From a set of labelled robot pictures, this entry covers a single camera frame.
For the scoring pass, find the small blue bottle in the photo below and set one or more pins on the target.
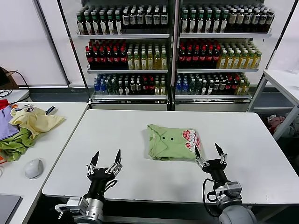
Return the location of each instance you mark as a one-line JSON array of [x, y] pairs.
[[102, 88], [96, 88], [185, 87], [179, 87]]

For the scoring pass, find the white cap yellow bottle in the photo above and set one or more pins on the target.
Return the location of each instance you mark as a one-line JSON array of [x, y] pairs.
[[157, 62], [129, 62], [150, 62], [163, 62], [143, 62], [136, 62]]

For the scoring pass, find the grey laptop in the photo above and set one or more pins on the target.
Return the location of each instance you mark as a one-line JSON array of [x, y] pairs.
[[8, 207]]

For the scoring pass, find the green cap yellow bottle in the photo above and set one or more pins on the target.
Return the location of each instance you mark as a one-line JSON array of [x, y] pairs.
[[243, 61], [236, 61], [250, 61], [229, 61], [257, 61], [222, 61]]

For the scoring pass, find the white metal frame table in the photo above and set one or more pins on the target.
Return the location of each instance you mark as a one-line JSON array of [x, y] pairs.
[[280, 79]]

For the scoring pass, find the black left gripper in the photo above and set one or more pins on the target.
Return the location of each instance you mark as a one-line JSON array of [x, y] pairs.
[[99, 184]]

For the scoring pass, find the small clear green bottle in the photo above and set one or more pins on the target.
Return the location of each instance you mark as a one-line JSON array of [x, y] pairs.
[[198, 87], [114, 88], [108, 88], [192, 87]]

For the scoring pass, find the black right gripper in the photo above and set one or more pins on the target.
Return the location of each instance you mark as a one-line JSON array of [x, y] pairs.
[[217, 173]]

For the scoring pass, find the metal shelf unit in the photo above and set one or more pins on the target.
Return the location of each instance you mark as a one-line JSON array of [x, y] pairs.
[[224, 35], [121, 36]]

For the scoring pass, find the light green polo shirt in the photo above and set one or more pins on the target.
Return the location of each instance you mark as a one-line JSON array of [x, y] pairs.
[[168, 144]]

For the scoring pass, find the green cap dark bottle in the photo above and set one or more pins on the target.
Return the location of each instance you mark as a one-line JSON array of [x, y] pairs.
[[110, 24], [216, 23], [118, 23], [94, 24], [185, 23], [102, 24], [80, 24], [208, 23], [200, 23], [87, 24], [224, 23], [192, 23]]

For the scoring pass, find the pink crumpled cloth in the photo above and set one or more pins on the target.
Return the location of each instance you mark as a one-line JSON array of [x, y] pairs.
[[276, 122]]

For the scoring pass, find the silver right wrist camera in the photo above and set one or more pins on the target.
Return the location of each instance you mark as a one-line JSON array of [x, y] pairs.
[[233, 189]]

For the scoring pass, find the white label black bottle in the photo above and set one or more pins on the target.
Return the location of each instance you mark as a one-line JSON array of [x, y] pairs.
[[132, 19], [139, 19], [125, 19], [164, 19], [156, 19], [148, 19]]

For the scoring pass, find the red garment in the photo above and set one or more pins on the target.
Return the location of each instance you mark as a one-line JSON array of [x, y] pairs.
[[2, 103]]

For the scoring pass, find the flat orange object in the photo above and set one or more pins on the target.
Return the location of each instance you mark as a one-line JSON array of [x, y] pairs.
[[2, 161]]

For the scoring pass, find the white tag with dark clip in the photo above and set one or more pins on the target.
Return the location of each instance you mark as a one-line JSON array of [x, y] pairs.
[[29, 108]]

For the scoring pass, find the blue and white object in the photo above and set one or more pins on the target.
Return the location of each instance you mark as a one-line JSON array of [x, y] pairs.
[[50, 110]]

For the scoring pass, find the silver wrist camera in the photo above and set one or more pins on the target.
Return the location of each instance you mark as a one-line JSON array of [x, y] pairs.
[[233, 189], [74, 204]]

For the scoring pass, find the red cap cola bottle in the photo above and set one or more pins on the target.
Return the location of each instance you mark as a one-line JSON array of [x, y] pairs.
[[216, 58], [203, 58], [189, 58], [101, 59], [116, 59], [182, 58], [196, 58], [210, 58], [95, 59], [108, 59], [88, 59], [123, 59]]

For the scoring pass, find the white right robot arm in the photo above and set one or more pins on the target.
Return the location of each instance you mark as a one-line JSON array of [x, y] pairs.
[[236, 214]]

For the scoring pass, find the beige label dark bottle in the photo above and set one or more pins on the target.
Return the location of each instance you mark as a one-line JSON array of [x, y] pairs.
[[232, 19], [239, 19]]

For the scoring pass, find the white computer mouse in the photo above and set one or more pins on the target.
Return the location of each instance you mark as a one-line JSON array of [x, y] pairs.
[[33, 169]]

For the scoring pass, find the purple garment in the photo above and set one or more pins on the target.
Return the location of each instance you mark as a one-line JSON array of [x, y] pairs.
[[5, 126]]

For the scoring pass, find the small orange object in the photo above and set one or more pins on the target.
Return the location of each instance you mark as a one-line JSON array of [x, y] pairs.
[[14, 107]]

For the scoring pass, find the brown cardboard box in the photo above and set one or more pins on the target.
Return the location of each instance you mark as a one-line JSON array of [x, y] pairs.
[[12, 80]]

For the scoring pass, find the grey label dark bottle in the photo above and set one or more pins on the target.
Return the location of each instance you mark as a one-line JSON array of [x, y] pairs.
[[270, 19], [263, 19], [248, 19], [255, 19]]

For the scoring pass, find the pale yellow shirt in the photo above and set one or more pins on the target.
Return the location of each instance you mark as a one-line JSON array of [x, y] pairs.
[[39, 121]]

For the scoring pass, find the black diagonal frame pole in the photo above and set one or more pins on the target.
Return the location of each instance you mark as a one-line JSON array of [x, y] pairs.
[[53, 44]]

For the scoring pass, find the small red cap bottle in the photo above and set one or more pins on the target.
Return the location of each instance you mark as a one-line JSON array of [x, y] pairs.
[[145, 88], [229, 87], [235, 87], [151, 88]]

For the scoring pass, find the crumpled olive green garment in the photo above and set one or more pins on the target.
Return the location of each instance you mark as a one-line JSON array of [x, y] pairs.
[[14, 145]]

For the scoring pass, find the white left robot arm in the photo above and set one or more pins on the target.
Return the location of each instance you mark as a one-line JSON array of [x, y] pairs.
[[93, 207]]

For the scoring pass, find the small white cap dark bottle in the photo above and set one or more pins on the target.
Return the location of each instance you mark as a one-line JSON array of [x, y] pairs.
[[204, 88], [120, 89], [223, 88], [210, 88], [216, 88], [126, 89], [132, 88], [138, 88]]

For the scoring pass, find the grey crumpled cloth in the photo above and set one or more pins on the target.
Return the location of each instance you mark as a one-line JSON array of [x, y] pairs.
[[294, 129]]

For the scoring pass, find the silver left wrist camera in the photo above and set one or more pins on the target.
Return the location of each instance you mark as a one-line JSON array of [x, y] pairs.
[[74, 204]]

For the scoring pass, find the small yellow bottle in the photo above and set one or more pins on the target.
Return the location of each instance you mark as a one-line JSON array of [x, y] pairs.
[[241, 88], [162, 88], [157, 89], [247, 88]]

